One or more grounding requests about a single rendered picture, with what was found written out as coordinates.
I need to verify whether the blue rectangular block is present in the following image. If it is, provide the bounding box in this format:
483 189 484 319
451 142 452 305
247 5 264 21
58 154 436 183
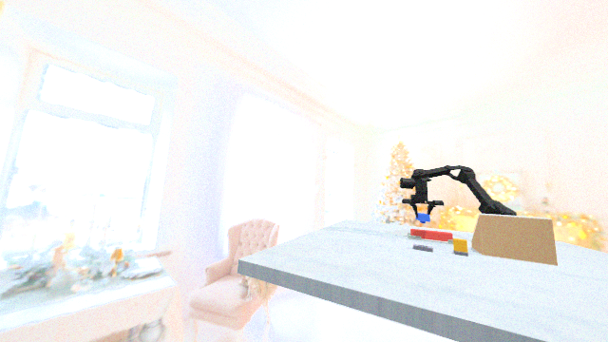
415 213 430 223

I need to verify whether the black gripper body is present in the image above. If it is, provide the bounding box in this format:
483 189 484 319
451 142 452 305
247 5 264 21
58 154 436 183
402 189 444 206

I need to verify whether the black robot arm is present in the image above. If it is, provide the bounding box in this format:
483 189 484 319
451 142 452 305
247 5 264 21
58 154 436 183
400 165 517 216

